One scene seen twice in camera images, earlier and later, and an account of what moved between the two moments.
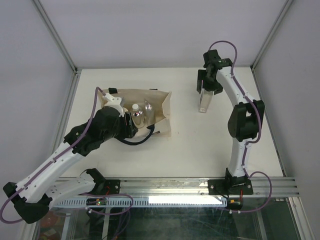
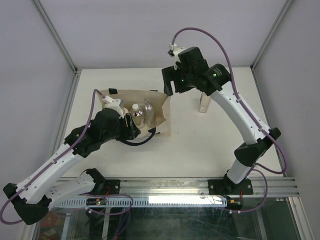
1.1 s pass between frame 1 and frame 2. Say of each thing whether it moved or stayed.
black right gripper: moved
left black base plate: stayed
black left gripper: stayed
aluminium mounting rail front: stayed
